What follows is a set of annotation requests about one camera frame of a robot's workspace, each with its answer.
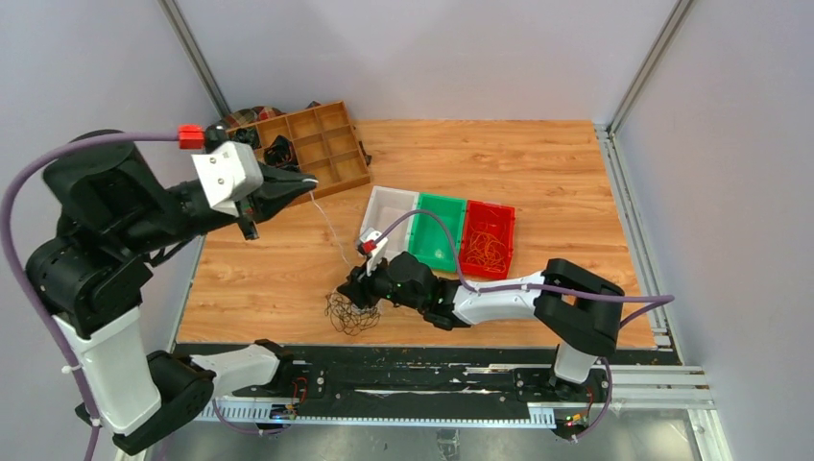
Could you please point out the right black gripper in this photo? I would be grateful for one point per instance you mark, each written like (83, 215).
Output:
(360, 286)

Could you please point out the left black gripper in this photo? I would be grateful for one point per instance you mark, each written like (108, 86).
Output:
(279, 187)

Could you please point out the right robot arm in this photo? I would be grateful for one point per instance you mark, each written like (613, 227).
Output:
(582, 308)

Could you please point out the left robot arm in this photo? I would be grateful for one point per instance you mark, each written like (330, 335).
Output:
(117, 224)

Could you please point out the green plastic bin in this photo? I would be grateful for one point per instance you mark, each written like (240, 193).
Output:
(428, 242)

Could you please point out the wooden compartment tray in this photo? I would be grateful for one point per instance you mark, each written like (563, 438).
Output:
(335, 173)

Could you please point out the white plastic bin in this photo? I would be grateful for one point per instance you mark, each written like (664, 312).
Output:
(385, 205)

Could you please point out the plaid cloth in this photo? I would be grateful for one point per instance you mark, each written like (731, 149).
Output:
(261, 126)

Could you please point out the red plastic bin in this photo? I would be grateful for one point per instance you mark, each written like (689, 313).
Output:
(487, 246)

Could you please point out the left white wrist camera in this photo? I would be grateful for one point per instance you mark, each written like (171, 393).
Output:
(227, 175)

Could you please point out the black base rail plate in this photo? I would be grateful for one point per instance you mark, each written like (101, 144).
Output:
(437, 383)

